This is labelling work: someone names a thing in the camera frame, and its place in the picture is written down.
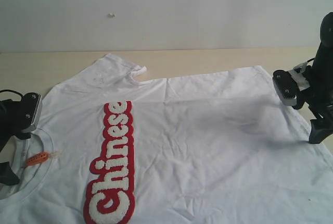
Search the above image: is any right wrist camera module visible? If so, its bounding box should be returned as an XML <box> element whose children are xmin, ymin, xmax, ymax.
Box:
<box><xmin>272</xmin><ymin>63</ymin><xmax>310</xmax><ymax>110</ymax></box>

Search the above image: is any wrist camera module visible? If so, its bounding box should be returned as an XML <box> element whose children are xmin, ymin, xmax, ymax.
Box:
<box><xmin>18</xmin><ymin>92</ymin><xmax>42</xmax><ymax>133</ymax></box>
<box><xmin>272</xmin><ymin>63</ymin><xmax>310</xmax><ymax>110</ymax></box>

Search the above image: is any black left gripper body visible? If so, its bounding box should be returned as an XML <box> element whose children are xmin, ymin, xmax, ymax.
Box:
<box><xmin>1</xmin><ymin>99</ymin><xmax>30</xmax><ymax>152</ymax></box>

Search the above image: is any orange clothing tag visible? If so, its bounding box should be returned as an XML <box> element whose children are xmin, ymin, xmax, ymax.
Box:
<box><xmin>23</xmin><ymin>151</ymin><xmax>62</xmax><ymax>168</ymax></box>

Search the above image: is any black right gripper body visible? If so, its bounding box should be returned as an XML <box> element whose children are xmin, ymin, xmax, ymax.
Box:
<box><xmin>293</xmin><ymin>67</ymin><xmax>332</xmax><ymax>120</ymax></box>

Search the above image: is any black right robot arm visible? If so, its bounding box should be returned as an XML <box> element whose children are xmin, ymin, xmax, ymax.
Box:
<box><xmin>293</xmin><ymin>12</ymin><xmax>332</xmax><ymax>144</ymax></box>

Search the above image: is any white t-shirt with red lettering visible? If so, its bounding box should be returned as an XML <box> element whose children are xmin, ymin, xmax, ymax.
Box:
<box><xmin>1</xmin><ymin>54</ymin><xmax>332</xmax><ymax>223</ymax></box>

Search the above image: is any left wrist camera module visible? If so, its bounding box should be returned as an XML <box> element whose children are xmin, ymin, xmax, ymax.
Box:
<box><xmin>18</xmin><ymin>92</ymin><xmax>42</xmax><ymax>133</ymax></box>

